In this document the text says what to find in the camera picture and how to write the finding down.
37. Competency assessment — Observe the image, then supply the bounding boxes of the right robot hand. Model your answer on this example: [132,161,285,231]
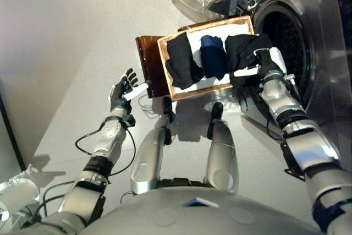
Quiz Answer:
[233,47,287,81]

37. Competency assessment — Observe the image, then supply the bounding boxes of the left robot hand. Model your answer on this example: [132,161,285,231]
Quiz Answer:
[109,68,152,114]

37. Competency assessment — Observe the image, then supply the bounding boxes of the dark charcoal garment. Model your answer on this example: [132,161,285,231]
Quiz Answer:
[224,33,273,89]

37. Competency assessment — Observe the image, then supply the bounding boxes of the navy blue garment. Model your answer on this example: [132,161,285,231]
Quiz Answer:
[200,35,229,80]

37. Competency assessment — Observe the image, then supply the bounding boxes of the grey front-loading washing machine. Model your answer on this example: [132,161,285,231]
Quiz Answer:
[228,0,352,136]

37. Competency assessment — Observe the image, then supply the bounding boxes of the amber acrylic stool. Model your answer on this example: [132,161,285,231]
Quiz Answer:
[135,20,221,100]

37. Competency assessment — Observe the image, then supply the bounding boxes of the black left robot foot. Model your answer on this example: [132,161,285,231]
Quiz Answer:
[162,96,174,122]

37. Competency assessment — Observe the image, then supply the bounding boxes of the black robot foot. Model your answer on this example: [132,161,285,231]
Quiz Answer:
[162,96,174,122]
[210,102,225,122]

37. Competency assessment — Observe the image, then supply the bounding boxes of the silver left robot leg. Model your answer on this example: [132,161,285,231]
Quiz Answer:
[130,121,173,196]

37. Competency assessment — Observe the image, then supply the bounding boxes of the silver robot leg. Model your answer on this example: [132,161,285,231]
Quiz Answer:
[130,121,173,196]
[206,119,239,194]

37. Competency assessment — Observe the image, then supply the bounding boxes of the black folded garment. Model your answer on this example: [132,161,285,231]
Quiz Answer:
[164,31,205,90]

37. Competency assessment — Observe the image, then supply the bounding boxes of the black right robot foot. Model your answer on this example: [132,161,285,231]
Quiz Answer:
[210,102,225,122]

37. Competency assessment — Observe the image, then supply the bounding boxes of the woven wicker basket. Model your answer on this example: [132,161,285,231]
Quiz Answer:
[157,14,261,101]

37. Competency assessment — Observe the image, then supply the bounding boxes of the silver right robot leg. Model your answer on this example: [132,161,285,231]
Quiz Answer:
[206,119,239,194]

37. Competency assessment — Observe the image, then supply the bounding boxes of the grey robot torso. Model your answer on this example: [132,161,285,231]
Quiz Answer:
[10,178,331,235]

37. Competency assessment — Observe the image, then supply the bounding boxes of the white cylindrical device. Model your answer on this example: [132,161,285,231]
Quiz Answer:
[0,171,41,222]

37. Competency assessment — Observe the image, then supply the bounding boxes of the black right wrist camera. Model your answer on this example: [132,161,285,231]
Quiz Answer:
[284,74,297,87]

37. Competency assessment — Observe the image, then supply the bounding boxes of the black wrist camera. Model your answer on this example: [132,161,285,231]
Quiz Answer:
[122,114,136,128]
[284,74,297,87]

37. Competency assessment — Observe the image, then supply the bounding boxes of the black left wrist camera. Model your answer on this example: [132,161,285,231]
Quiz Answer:
[122,114,136,128]

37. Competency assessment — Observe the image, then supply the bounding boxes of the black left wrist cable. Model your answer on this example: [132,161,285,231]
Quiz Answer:
[38,121,137,219]

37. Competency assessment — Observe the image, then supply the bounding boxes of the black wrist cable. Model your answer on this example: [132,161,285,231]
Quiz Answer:
[263,113,285,142]
[38,121,137,219]

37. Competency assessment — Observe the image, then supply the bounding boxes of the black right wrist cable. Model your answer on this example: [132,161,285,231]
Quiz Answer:
[263,113,285,142]

